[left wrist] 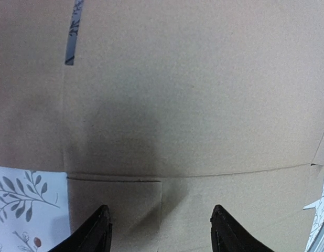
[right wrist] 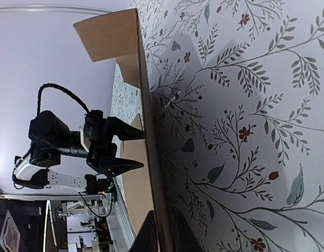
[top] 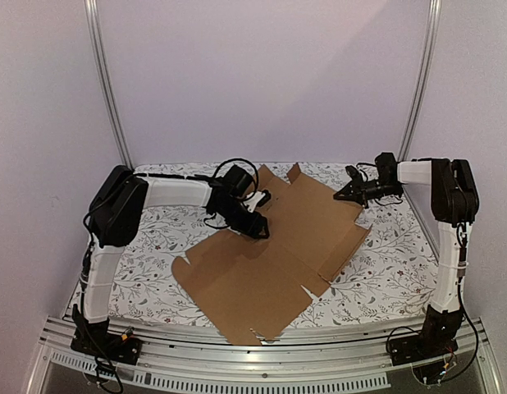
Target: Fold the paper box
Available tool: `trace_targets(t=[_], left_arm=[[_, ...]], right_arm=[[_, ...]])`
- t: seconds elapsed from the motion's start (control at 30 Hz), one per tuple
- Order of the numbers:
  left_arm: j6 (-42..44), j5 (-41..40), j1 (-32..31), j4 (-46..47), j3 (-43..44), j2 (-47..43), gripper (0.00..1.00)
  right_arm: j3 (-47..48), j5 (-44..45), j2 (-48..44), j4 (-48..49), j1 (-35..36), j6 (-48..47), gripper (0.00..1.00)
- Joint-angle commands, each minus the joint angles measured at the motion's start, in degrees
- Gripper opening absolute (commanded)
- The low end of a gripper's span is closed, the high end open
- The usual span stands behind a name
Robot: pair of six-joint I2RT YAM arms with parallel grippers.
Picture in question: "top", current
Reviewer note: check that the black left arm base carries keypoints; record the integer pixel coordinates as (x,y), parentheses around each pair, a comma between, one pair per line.
(105,344)

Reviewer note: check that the aluminium frame post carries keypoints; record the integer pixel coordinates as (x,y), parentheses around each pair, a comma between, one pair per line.
(105,81)
(428,49)

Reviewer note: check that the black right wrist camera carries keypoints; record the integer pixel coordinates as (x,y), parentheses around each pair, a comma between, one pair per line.
(357,175)

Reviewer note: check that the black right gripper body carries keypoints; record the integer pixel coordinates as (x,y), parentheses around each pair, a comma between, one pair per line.
(359,191)

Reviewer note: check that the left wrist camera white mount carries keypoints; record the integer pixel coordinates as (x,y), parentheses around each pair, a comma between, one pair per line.
(256,199)

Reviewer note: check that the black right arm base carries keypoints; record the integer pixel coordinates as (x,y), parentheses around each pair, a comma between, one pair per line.
(404,345)

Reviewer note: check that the right aluminium frame post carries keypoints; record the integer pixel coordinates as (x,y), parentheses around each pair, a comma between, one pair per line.
(428,49)

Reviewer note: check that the left aluminium frame post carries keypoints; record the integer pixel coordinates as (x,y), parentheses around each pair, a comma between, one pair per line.
(105,81)

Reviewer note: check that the aluminium front rail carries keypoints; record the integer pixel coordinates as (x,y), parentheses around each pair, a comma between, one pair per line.
(184,359)

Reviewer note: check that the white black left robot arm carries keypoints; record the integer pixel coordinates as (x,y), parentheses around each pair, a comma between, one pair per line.
(114,216)

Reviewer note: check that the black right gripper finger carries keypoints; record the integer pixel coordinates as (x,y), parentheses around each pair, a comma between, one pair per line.
(347,193)
(359,199)

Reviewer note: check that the brown cardboard box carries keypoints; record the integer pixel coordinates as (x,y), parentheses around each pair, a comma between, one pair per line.
(252,289)

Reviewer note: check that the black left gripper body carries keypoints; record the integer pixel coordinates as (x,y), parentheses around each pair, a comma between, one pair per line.
(237,222)

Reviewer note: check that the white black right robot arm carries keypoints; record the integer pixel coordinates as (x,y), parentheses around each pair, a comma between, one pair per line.
(454,204)

